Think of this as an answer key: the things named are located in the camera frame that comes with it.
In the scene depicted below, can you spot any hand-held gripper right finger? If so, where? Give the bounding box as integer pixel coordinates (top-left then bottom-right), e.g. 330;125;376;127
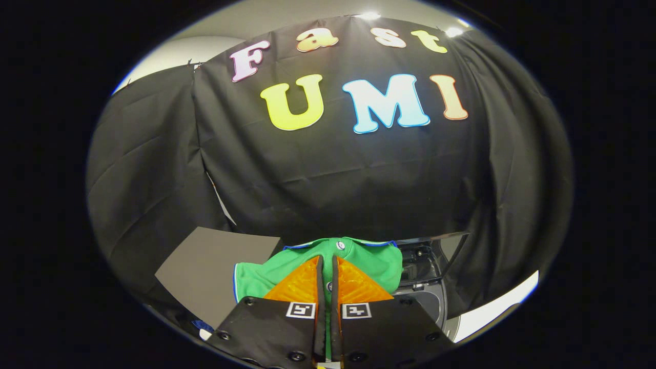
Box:
331;255;454;369

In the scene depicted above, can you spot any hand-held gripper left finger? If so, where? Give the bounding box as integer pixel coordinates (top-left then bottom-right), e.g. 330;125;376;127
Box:
205;255;327;369

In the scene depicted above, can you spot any green polo shirt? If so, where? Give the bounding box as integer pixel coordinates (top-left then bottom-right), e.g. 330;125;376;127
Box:
233;237;404;359

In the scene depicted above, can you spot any grey washing machine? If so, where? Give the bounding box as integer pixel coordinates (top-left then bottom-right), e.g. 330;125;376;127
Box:
392;279;462;343

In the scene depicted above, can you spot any grey cabinet with dark top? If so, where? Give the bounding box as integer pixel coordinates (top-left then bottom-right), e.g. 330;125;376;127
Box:
155;227;281;330

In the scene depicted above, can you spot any black backdrop cloth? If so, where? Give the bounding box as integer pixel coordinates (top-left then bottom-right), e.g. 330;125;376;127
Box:
86;15;573;318

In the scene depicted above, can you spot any white sheet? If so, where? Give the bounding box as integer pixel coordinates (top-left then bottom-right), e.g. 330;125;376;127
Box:
454;271;540;343

